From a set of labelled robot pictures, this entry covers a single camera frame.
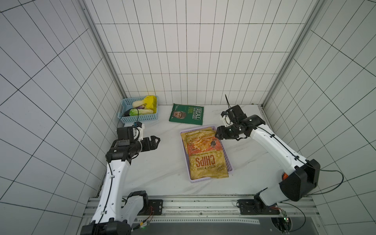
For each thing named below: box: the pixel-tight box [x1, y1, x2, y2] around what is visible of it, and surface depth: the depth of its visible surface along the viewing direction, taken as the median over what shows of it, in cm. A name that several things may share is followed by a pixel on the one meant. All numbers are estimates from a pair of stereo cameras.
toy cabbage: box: [128, 108, 154, 117], surface depth 108 cm
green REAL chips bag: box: [168, 103, 205, 126], surface depth 116 cm
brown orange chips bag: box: [180, 126, 230, 181], surface depth 82 cm
